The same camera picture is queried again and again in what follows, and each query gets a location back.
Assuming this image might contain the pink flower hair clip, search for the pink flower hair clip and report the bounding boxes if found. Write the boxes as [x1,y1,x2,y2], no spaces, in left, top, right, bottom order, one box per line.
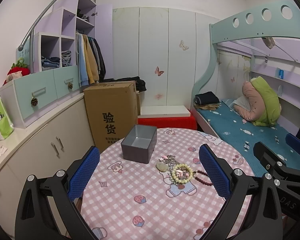
[159,156,168,161]

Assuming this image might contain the cream curved cabinet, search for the cream curved cabinet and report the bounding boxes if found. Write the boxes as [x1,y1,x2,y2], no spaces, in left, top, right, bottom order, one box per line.
[0,94,94,236]

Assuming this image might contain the purple cubby shelf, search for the purple cubby shelf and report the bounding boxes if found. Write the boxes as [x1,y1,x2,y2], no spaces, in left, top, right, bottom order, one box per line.
[32,0,114,79]

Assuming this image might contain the grey metal tin box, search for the grey metal tin box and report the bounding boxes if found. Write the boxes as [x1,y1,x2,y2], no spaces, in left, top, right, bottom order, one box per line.
[121,125,157,164]

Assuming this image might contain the pale green bead bracelet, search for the pale green bead bracelet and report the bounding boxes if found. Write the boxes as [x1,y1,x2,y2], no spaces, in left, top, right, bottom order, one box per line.
[171,162,193,184]

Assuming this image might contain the black clothes pile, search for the black clothes pile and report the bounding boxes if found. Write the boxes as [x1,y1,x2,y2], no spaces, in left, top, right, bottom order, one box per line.
[100,76,147,92]

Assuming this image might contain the teal bunk bed frame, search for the teal bunk bed frame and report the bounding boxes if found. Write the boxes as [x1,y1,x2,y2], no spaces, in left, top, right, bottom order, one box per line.
[192,1,300,134]

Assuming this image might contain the pink checkered tablecloth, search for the pink checkered tablecloth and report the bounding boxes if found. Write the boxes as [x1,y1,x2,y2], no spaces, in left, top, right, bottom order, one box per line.
[81,128,252,239]

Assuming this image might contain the red strawberry plush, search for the red strawberry plush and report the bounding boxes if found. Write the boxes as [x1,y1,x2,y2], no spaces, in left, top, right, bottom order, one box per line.
[3,57,31,85]

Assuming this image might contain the folded dark clothes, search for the folded dark clothes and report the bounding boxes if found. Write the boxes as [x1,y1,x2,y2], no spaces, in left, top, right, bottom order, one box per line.
[193,91,221,111]

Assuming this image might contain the hanging clothes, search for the hanging clothes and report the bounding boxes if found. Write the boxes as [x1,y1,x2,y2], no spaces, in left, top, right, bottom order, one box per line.
[76,32,106,87]

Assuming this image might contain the metal handrail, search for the metal handrail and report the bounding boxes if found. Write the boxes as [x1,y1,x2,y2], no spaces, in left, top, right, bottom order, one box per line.
[17,0,101,52]

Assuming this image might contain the red storage bench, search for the red storage bench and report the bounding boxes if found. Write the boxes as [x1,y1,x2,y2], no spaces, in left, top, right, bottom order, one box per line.
[138,106,197,130]

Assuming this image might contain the blue patterned mattress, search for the blue patterned mattress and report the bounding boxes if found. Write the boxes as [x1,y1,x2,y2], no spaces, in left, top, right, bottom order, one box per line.
[197,102,300,176]

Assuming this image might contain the large cardboard box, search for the large cardboard box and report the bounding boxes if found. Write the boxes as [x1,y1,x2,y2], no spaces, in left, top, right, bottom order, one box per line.
[84,81,138,152]

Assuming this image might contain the dark red bead bracelet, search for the dark red bead bracelet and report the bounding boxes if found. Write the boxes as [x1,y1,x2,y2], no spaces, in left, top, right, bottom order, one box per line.
[193,169,214,187]

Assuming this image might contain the mint drawer unit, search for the mint drawer unit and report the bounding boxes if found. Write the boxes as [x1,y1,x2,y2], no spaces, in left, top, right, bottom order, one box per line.
[0,66,79,128]

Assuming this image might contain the pink green plush pillow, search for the pink green plush pillow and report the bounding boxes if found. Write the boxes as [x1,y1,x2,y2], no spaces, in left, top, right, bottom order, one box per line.
[234,76,281,126]

